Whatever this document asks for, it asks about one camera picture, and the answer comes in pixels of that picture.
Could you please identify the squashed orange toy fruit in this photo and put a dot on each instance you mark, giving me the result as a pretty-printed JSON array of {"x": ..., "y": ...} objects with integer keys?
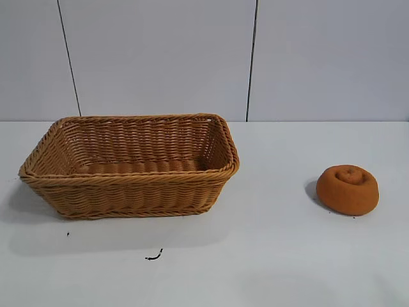
[{"x": 348, "y": 196}]

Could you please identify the small curled black scrap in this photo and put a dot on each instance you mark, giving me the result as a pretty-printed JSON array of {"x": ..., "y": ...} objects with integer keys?
[{"x": 156, "y": 256}]

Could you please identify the brown woven wicker basket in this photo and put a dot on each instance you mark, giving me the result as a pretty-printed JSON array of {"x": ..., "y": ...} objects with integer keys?
[{"x": 128, "y": 192}]

